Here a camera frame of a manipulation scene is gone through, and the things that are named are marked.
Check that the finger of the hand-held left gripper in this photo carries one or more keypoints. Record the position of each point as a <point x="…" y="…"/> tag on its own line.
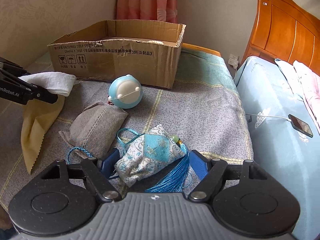
<point x="11" y="67"/>
<point x="43" y="95"/>

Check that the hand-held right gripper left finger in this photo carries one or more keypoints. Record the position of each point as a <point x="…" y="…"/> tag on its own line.
<point x="110" y="161"/>

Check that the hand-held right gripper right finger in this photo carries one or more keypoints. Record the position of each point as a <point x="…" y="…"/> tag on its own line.
<point x="198" y="165"/>

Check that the white cloth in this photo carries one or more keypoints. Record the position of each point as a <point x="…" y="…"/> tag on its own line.
<point x="57" y="81"/>

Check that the yellow lens cloth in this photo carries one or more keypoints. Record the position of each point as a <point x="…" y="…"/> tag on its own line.
<point x="35" y="130"/>

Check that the blue tasselled sachet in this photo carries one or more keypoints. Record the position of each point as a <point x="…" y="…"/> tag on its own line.
<point x="150" y="152"/>

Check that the brown cardboard box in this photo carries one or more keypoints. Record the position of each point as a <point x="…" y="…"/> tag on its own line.
<point x="125" y="65"/>

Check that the grey fabric pouch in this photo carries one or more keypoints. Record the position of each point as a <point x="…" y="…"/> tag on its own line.
<point x="97" y="125"/>

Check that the plaid grey blanket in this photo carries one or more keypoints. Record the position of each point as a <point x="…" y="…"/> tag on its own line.
<point x="200" y="110"/>

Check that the light blue round plush toy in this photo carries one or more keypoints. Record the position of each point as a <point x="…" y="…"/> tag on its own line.
<point x="125" y="92"/>

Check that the bed with light blue sheet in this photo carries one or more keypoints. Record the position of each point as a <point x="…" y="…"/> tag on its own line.
<point x="275" y="167"/>

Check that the white charger plug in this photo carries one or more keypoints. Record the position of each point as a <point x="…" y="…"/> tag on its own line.
<point x="234" y="62"/>

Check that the black smartphone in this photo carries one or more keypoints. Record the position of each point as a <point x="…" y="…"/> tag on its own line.
<point x="301" y="126"/>

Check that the light blue pillow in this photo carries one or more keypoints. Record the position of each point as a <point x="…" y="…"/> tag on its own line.
<point x="287" y="75"/>

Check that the pink quilt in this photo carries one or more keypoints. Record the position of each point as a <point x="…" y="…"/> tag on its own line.
<point x="311" y="87"/>

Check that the pink striped curtain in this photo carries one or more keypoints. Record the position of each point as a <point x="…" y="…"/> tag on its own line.
<point x="147" y="2"/>

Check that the wooden headboard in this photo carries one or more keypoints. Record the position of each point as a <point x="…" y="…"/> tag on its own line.
<point x="287" y="30"/>

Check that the white wall socket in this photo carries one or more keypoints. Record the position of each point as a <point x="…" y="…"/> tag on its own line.
<point x="233" y="56"/>

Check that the wooden bed frame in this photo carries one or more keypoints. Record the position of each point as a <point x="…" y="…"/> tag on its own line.
<point x="200" y="48"/>

